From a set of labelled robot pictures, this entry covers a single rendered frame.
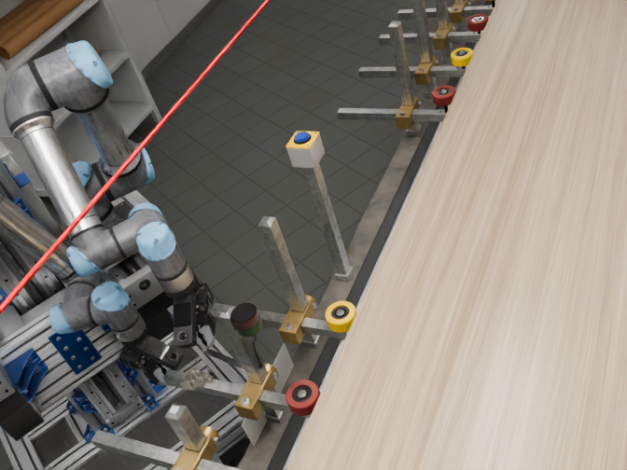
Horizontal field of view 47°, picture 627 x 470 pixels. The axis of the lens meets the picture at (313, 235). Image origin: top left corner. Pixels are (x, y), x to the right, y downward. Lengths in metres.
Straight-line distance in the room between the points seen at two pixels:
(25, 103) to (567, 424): 1.32
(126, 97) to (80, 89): 3.19
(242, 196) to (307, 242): 0.59
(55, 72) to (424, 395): 1.07
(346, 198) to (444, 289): 1.85
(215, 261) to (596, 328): 2.20
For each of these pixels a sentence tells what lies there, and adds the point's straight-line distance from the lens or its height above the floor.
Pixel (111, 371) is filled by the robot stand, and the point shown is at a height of 0.55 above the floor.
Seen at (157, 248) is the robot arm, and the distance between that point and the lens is 1.50.
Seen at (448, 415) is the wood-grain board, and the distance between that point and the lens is 1.60.
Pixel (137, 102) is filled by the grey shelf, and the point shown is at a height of 0.14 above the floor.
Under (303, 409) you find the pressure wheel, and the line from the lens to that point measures 1.68.
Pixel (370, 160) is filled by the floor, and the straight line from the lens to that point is 3.81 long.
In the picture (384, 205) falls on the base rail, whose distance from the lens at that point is 2.40.
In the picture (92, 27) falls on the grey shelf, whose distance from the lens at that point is 4.69.
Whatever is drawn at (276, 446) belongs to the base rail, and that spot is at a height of 0.70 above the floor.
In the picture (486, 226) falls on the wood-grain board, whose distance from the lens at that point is 1.97.
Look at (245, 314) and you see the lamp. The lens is 1.59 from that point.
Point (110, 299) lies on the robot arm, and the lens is 1.72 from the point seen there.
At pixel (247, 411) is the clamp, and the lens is 1.77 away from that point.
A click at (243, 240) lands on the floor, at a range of 3.57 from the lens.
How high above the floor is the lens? 2.24
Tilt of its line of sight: 40 degrees down
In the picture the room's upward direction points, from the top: 19 degrees counter-clockwise
